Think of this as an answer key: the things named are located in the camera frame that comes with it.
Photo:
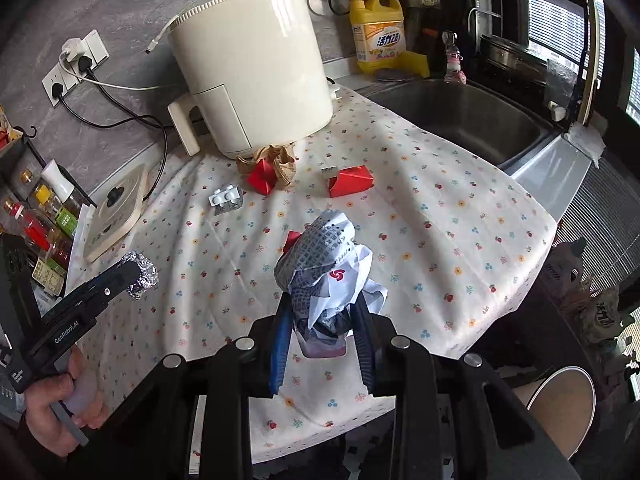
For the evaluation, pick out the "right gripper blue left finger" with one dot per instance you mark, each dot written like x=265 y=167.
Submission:
x=279 y=343

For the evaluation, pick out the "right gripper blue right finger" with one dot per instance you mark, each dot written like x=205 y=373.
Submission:
x=361 y=324

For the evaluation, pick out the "blue white wrapper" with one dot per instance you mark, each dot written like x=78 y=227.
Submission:
x=324 y=270

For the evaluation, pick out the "aluminium foil ball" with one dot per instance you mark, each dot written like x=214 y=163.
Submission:
x=147 y=274

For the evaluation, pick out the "silver pill blister pack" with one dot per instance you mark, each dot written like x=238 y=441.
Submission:
x=226 y=199

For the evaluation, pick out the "red carton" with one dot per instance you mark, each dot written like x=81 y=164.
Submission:
x=346 y=181

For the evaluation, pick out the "red paper piece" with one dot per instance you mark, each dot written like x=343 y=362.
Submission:
x=262 y=177

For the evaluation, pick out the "paper trash bucket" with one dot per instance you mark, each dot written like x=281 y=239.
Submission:
x=564 y=405

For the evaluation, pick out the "floral white tablecloth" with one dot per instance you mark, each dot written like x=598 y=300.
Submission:
x=447 y=242

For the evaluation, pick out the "brown paper wrapper by fryer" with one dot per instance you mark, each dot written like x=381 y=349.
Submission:
x=282 y=158

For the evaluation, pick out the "white green detergent refill bag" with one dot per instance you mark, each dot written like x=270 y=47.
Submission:
x=601 y=319

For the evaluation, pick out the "stainless steel sink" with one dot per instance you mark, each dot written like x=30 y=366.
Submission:
x=486 y=124

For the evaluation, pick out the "cream air fryer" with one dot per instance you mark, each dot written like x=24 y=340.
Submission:
x=254 y=72

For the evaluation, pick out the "small pink bottle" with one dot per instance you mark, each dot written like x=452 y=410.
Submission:
x=454 y=73

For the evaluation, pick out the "yellow sponge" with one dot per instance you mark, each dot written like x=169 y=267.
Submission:
x=413 y=63

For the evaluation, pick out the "white cloth on counter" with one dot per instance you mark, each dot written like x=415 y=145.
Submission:
x=587 y=140

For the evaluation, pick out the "yellow detergent bottle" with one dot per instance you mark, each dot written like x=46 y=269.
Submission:
x=378 y=28

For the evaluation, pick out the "black dish rack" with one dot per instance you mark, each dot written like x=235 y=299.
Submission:
x=543 y=46

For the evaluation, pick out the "wooden cutting board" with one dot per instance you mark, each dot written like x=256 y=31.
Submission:
x=590 y=81

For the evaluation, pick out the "white wall socket strip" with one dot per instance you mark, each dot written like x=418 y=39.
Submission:
x=66 y=71

